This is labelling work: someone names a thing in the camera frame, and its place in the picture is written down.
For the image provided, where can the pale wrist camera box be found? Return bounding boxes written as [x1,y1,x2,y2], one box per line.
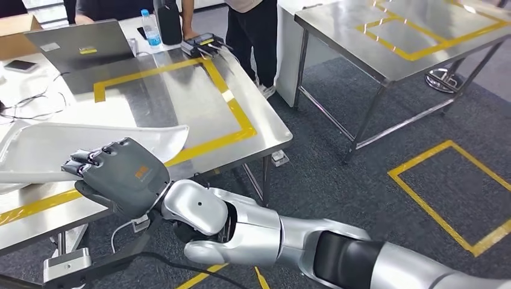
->
[43,247,93,283]

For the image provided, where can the person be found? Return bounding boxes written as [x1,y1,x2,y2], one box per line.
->
[181,0,278,100]
[63,0,157,25]
[0,0,29,19]

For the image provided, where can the yellow floor tape square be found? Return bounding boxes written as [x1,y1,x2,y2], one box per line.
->
[387,139,511,257]
[175,263,271,289]

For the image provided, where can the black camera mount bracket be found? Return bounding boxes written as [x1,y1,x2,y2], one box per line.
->
[42,217,160,289]

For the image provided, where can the white power cable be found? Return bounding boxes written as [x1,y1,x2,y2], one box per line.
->
[110,219,134,254]

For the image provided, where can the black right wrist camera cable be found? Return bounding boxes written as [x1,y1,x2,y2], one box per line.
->
[137,251,248,289]

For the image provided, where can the steel workbench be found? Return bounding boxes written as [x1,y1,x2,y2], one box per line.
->
[0,16,293,256]

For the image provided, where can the grey laptop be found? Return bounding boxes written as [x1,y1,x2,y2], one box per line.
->
[24,19,137,75]

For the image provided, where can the steel table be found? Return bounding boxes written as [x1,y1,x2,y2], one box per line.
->
[294,0,511,164]

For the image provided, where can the clear water bottle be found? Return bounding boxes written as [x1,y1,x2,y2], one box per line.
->
[140,8,163,49]

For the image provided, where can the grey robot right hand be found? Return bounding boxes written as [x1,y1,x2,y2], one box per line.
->
[61,137,172,219]

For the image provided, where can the cardboard box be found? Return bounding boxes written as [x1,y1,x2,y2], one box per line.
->
[0,14,43,61]

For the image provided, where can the black upright case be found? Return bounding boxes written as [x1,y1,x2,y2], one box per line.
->
[153,0,183,46]

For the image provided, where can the round steel stanchion base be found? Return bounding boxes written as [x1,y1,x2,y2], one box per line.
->
[425,67,464,95]

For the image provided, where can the steel floor socket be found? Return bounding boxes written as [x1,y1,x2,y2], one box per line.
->
[131,215,151,234]
[271,149,290,167]

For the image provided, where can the black handheld controller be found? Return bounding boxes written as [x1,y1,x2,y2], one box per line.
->
[180,33,233,58]

